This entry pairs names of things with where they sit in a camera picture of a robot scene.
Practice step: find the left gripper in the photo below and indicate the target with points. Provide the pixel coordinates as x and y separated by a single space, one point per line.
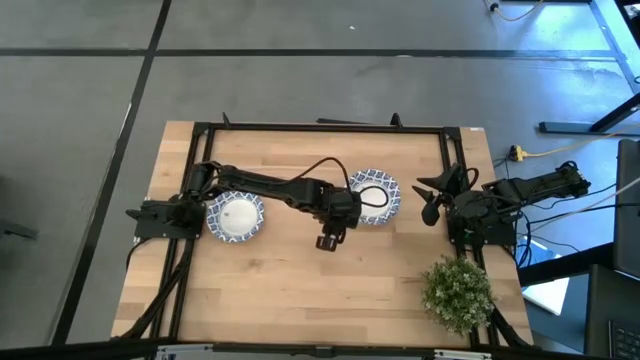
342 207

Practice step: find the black desk leg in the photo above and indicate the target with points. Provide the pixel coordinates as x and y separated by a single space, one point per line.
615 112

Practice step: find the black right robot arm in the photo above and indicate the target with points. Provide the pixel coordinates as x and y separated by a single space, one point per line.
540 187

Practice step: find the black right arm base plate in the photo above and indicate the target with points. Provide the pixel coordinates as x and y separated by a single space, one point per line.
500 238

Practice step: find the yellow power plug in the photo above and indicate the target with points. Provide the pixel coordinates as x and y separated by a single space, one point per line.
518 153

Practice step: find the black aluminium table frame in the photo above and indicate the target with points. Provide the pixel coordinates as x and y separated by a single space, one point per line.
325 127

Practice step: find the dark grey monitor panel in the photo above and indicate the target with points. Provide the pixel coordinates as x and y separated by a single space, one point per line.
629 210

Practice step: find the green artificial potted plant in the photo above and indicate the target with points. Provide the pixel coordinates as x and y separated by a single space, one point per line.
457 295

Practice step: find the blue patterned white paper bowl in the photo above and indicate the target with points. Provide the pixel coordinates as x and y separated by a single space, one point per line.
375 197
235 217

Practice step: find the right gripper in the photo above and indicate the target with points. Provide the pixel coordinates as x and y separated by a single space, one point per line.
457 202

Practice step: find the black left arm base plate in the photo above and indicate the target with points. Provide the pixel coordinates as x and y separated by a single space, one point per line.
150 223

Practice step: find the dark grey floor object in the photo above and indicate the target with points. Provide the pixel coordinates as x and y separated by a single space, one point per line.
15 230

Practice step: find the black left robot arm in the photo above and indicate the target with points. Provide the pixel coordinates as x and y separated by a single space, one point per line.
270 187

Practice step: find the black crossbeam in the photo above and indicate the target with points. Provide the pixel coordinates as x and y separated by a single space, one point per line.
75 350

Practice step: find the white paper sheet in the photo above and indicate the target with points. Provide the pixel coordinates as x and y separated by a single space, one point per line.
547 295

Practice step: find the dark laptop with keyboard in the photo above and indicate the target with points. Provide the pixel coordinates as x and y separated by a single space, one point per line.
610 310

